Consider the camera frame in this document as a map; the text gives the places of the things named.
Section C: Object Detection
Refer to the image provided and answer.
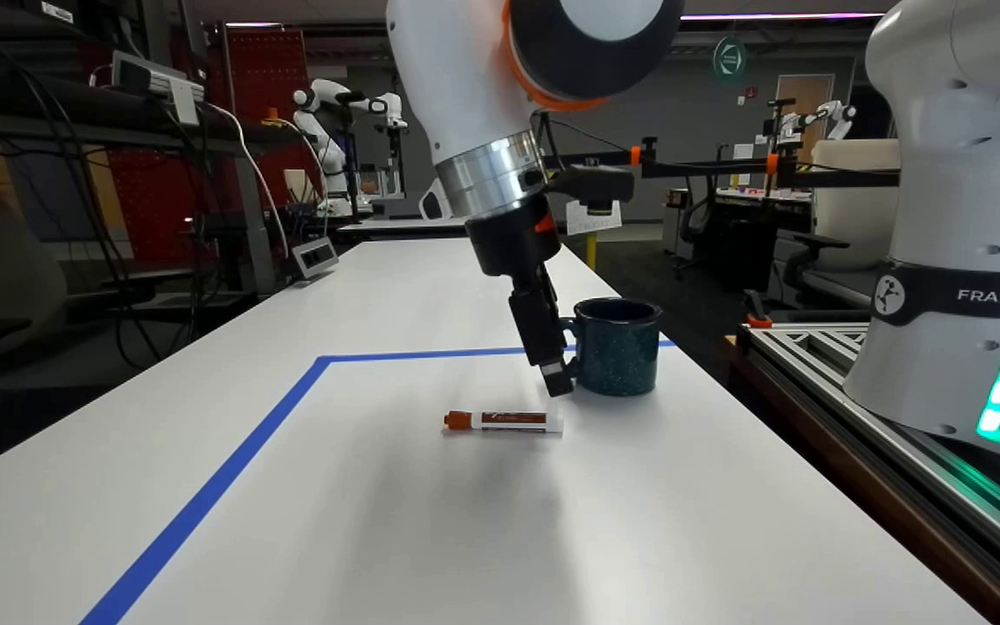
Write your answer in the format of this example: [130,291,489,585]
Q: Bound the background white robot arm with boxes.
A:
[292,76,407,218]

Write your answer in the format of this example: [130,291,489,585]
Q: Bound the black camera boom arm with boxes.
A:
[545,134,900,197]

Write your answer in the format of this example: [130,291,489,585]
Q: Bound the aluminium rail with base plate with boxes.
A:
[726,322,1000,625]

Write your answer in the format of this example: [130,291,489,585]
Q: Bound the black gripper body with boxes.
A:
[468,194,562,346]

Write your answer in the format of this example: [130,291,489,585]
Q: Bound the dark teal mug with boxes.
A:
[564,297,658,397]

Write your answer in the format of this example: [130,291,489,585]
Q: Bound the white and red marker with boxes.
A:
[443,408,562,436]

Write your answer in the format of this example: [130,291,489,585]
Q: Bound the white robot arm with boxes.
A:
[384,0,683,397]

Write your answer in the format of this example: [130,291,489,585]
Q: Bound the white Franka robot base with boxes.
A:
[842,0,1000,453]

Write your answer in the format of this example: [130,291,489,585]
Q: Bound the grey box on table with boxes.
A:
[292,234,338,276]

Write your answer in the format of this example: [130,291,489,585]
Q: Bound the blue tape line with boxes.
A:
[84,346,658,625]

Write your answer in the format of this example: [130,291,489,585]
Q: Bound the red cabinet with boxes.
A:
[111,23,312,275]

